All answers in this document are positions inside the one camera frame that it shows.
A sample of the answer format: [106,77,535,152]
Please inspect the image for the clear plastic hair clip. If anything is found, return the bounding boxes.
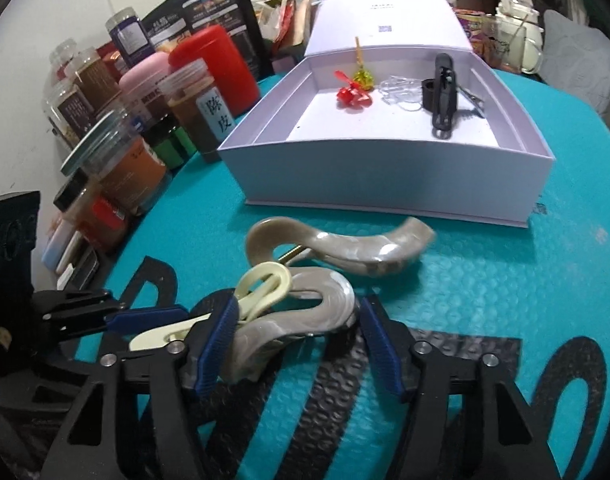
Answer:
[377,76,422,112]

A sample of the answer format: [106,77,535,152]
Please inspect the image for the black long hair clip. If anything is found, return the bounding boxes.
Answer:
[432,53,457,139]

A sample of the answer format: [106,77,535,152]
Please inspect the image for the instant noodle cup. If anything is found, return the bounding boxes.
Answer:
[455,8,494,58]

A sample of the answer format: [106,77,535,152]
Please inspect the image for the cream claw hair clip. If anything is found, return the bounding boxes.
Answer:
[127,261,293,354]

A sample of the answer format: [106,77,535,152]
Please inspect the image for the brown spice jar clear lid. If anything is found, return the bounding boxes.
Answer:
[156,58,235,162]

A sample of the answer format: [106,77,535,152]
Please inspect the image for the lavender open gift box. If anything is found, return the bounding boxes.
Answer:
[219,0,554,226]

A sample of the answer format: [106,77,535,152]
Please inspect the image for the black round hair tie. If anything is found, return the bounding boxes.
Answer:
[420,77,439,111]

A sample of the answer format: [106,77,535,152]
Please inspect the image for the black snack pouch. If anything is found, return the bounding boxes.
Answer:
[142,0,273,80]

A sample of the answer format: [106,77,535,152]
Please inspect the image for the purple label jar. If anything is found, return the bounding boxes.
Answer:
[106,6,155,68]

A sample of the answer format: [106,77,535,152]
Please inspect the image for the grey leaf cushion far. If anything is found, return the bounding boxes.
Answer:
[537,10,610,115]

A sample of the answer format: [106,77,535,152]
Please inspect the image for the red flower hair clip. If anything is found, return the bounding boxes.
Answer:
[334,70,373,110]

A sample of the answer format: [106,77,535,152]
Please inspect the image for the yellow lollipop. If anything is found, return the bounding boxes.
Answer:
[353,37,375,92]

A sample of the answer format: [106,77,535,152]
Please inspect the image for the pink lidded jar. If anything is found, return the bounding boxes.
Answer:
[119,51,171,124]

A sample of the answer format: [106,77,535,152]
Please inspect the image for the blue fishbone hair clip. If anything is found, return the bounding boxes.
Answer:
[458,86,486,118]

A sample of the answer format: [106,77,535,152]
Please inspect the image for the white cream kettle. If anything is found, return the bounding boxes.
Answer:
[496,0,544,75]

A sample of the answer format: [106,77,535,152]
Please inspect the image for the beige marbled wave clip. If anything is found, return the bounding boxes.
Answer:
[184,214,439,391]

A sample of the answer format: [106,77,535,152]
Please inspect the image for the teal bubble mailer mat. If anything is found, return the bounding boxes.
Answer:
[72,69,610,480]

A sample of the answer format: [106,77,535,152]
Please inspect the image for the red cylindrical canister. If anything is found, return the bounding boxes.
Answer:
[168,25,261,117]

